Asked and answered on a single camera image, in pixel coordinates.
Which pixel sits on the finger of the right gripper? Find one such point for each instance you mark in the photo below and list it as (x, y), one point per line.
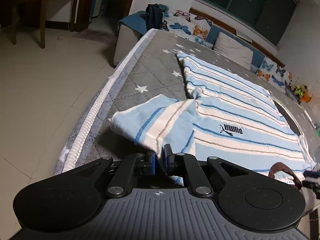
(311, 174)
(312, 184)

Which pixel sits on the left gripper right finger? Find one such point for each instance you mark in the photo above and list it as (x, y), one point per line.
(187, 167)

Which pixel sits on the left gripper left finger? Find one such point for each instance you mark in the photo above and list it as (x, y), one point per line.
(127, 173)

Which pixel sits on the blue white striped shirt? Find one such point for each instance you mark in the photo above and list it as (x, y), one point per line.
(224, 115)

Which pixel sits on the round heater in table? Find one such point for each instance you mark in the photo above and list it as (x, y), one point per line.
(297, 117)

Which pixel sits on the plush toy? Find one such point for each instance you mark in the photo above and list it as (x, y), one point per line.
(302, 93)

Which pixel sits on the butterfly print pillow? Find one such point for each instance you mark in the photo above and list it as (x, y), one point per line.
(187, 25)
(275, 75)

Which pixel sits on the grey star pattern mattress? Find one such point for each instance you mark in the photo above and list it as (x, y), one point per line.
(151, 68)

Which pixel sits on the plain grey pillow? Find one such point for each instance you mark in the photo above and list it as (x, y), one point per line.
(233, 50)

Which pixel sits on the blue sofa bench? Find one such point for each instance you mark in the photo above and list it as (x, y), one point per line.
(133, 27)

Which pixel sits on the dark backpack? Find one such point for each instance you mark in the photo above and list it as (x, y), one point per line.
(154, 16)

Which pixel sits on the dark wooden table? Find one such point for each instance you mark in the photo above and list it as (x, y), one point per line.
(12, 28)

